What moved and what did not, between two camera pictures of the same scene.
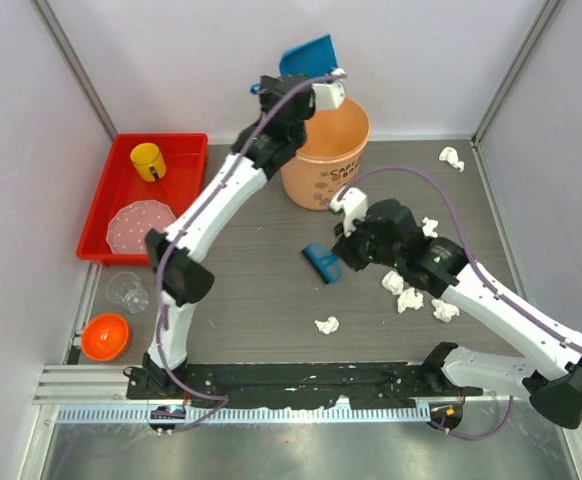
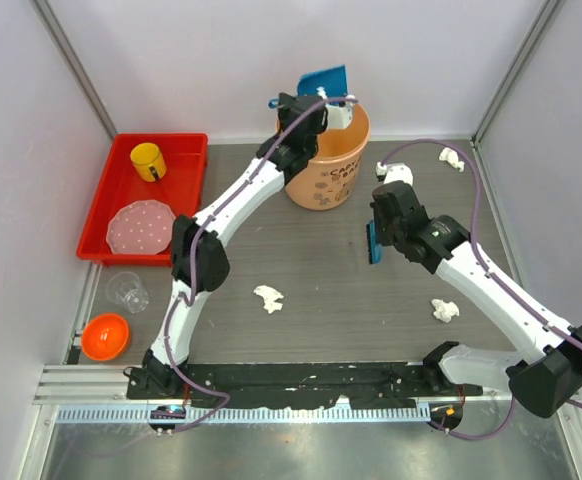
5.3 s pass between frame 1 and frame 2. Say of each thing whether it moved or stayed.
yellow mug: stayed
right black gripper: moved
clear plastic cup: stayed
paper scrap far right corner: stayed
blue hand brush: moved
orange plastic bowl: stayed
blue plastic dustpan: moved
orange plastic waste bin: stayed
